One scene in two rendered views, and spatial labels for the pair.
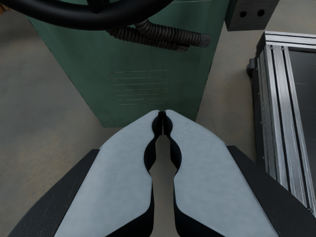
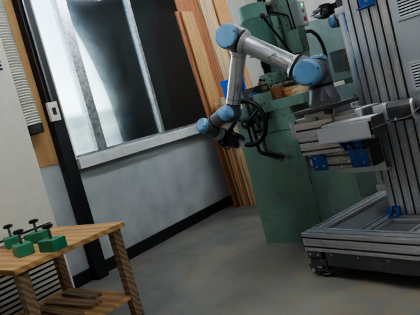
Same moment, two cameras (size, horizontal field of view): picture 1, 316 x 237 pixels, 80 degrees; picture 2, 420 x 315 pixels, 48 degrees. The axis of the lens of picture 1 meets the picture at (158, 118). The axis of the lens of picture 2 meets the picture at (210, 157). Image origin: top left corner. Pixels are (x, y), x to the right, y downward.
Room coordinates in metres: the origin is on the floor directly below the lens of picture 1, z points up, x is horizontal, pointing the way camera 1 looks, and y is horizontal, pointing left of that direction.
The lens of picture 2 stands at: (-2.12, -1.47, 0.91)
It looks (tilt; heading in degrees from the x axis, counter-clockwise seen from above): 5 degrees down; 38
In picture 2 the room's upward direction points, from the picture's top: 15 degrees counter-clockwise
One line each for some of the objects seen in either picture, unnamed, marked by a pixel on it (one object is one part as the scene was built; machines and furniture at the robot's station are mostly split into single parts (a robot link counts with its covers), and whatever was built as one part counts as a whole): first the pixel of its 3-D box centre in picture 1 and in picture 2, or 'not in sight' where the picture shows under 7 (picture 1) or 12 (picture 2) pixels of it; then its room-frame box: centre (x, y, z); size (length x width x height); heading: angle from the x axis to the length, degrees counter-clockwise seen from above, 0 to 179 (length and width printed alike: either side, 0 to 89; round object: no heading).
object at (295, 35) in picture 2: not in sight; (299, 40); (0.77, -0.13, 1.22); 0.09 x 0.08 x 0.15; 176
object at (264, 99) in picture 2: not in sight; (257, 102); (0.37, 0.05, 0.91); 0.15 x 0.14 x 0.09; 86
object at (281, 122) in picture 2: not in sight; (289, 118); (0.69, 0.03, 0.76); 0.57 x 0.45 x 0.09; 176
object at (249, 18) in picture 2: not in sight; (256, 30); (0.56, 0.04, 1.35); 0.18 x 0.18 x 0.31
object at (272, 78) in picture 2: not in sight; (271, 79); (0.58, 0.03, 1.03); 0.14 x 0.07 x 0.09; 176
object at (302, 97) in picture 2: not in sight; (266, 107); (0.46, 0.04, 0.87); 0.61 x 0.30 x 0.06; 86
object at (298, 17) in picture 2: not in sight; (299, 14); (0.87, -0.13, 1.40); 0.10 x 0.06 x 0.16; 176
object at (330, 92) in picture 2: not in sight; (322, 94); (0.02, -0.53, 0.87); 0.15 x 0.15 x 0.10
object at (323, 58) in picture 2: not in sight; (316, 70); (0.01, -0.53, 0.98); 0.13 x 0.12 x 0.14; 9
